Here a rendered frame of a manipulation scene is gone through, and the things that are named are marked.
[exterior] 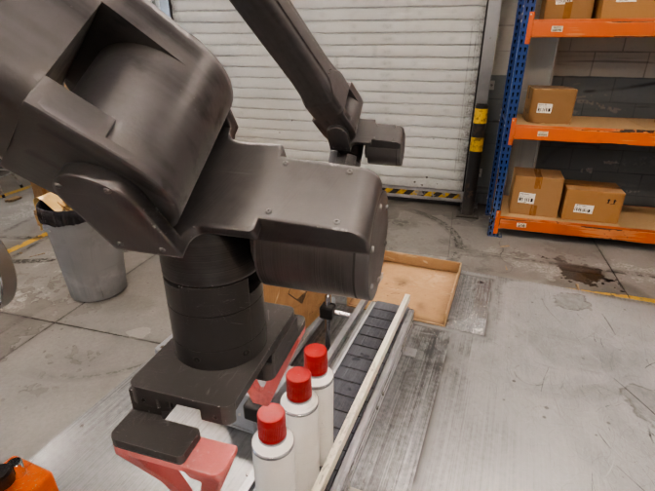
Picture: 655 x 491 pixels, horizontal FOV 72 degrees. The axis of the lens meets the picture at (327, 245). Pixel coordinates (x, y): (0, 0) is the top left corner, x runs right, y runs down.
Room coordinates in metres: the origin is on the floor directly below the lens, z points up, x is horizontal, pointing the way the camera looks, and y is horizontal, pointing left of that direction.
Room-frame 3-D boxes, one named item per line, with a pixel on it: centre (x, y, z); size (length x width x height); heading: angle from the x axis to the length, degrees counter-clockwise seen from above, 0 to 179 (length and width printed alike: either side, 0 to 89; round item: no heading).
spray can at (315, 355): (0.51, 0.02, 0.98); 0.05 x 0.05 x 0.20
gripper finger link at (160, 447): (0.20, 0.08, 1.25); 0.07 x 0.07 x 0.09; 74
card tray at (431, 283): (1.11, -0.23, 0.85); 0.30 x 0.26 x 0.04; 158
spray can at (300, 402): (0.46, 0.04, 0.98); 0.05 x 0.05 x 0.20
